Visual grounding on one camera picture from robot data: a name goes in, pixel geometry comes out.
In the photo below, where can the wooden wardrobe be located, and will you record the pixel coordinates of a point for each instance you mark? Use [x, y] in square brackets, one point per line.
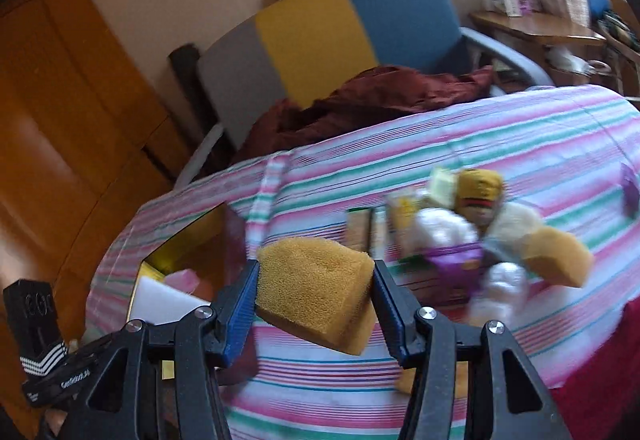
[60, 119]

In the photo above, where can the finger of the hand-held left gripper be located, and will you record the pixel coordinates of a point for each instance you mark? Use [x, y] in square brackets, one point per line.
[62, 377]

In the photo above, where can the blue bag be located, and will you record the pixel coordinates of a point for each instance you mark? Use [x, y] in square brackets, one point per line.
[596, 3]

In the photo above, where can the pearly white packet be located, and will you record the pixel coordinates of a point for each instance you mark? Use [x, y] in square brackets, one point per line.
[442, 232]
[500, 290]

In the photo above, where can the gold tin box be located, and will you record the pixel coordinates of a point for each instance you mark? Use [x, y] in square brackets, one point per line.
[200, 240]

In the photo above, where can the striped bed sheet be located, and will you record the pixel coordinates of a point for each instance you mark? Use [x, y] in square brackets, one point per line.
[525, 144]

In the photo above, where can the red cloth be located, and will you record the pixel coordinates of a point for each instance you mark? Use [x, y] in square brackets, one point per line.
[600, 380]

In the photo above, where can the yellow crumpled wrapper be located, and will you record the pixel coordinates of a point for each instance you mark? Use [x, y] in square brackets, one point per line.
[480, 195]

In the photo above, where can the white box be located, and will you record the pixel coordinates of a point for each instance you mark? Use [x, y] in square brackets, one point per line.
[165, 302]

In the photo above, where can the pink container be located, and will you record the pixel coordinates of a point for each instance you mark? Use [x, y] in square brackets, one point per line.
[526, 0]

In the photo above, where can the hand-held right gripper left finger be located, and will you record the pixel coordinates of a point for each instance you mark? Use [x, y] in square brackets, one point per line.
[240, 310]

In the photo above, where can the small purple packet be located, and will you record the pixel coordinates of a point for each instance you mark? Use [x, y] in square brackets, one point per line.
[631, 187]

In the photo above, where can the yellow sponge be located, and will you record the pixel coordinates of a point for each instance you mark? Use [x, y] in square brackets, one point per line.
[315, 290]
[555, 257]

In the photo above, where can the maroon cloth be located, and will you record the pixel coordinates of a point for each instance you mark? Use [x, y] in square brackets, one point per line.
[375, 104]

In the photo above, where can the grey yellow blue chair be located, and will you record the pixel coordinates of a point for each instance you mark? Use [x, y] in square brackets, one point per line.
[310, 29]

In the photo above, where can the long snack bar wrapper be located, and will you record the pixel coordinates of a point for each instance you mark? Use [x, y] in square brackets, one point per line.
[402, 225]

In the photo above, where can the pink ribbed block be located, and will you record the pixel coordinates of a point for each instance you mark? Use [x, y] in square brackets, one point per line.
[182, 280]

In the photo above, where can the pale green carton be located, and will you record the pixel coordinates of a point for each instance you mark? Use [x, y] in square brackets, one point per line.
[442, 185]

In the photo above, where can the wooden desk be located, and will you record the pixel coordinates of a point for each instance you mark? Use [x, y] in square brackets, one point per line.
[540, 27]

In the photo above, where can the large purple packet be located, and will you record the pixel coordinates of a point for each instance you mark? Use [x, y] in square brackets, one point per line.
[457, 265]

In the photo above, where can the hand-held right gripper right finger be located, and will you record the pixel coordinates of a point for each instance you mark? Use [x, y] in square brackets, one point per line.
[391, 315]

